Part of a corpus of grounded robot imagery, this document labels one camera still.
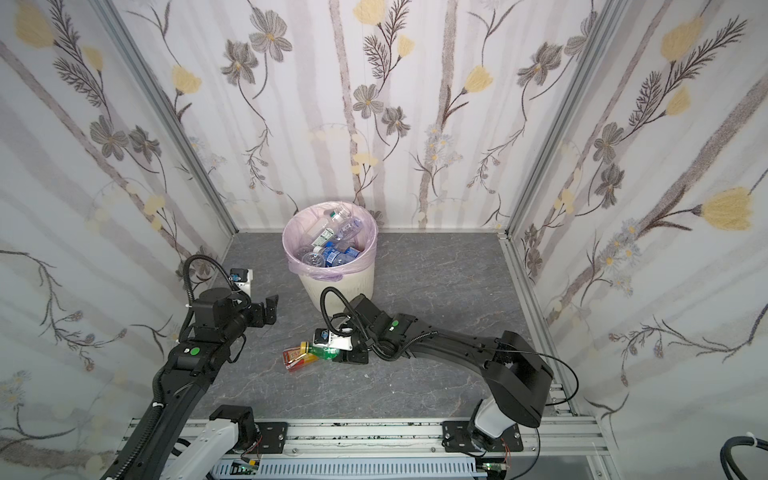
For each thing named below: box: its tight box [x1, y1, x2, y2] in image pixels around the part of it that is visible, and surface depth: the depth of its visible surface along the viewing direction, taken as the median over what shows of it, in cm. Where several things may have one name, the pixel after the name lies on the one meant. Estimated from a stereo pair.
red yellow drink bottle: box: [282, 346, 319, 371], surface depth 84 cm
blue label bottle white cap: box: [313, 246, 361, 267], surface depth 84 cm
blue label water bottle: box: [302, 252, 325, 268], surface depth 79 cm
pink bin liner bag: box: [283, 201, 379, 282], surface depth 86 cm
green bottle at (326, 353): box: [300, 341, 340, 360], surface depth 73 cm
